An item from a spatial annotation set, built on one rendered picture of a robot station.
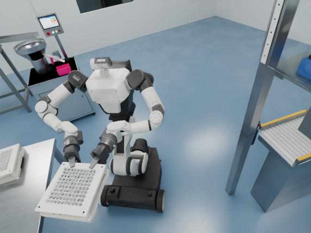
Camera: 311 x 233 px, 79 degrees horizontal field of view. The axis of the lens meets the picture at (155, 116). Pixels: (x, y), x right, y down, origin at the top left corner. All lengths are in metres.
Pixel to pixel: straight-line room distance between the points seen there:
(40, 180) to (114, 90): 0.70
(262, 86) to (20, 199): 1.45
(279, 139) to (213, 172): 0.98
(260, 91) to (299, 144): 0.42
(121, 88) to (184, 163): 1.30
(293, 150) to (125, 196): 1.35
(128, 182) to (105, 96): 1.00
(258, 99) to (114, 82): 0.82
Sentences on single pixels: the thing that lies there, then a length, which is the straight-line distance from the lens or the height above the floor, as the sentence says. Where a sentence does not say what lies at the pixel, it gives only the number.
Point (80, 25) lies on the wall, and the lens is 5.32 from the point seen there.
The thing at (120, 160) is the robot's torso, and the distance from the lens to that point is 1.49.
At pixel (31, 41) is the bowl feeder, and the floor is 1.11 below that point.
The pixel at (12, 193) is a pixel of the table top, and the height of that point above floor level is 0.88.
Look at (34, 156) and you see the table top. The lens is 1.55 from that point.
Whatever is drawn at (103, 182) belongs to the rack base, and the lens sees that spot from 1.00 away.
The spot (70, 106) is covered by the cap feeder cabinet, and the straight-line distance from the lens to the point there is 2.92.
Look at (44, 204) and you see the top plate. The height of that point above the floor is 1.06.
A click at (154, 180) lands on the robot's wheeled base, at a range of 1.92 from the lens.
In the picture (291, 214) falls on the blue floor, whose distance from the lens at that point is 2.16.
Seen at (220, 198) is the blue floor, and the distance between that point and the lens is 2.03.
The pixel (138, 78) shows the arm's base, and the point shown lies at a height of 1.26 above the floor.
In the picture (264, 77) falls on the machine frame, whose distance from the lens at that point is 1.09.
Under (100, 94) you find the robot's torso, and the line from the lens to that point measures 1.24.
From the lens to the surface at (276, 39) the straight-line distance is 1.00.
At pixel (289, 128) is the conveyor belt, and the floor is 0.89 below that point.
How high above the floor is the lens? 1.83
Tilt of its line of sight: 42 degrees down
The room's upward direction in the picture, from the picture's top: 9 degrees counter-clockwise
